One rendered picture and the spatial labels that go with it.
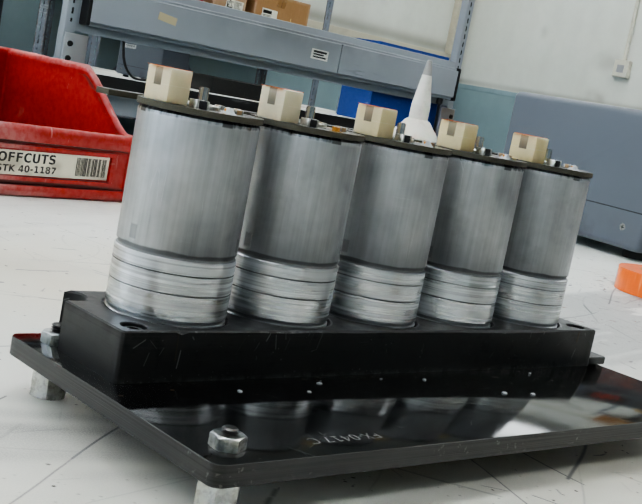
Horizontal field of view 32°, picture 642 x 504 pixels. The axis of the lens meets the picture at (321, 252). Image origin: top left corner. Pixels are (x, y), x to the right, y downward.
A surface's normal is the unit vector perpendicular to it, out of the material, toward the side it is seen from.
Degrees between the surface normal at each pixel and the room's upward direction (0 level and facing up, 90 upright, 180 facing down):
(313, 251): 90
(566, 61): 90
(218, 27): 90
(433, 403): 0
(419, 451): 90
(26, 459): 0
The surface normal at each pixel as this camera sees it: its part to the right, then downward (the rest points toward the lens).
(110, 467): 0.19, -0.97
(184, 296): 0.32, 0.20
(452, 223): -0.36, 0.07
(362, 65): 0.63, 0.23
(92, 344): -0.74, -0.04
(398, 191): 0.07, 0.15
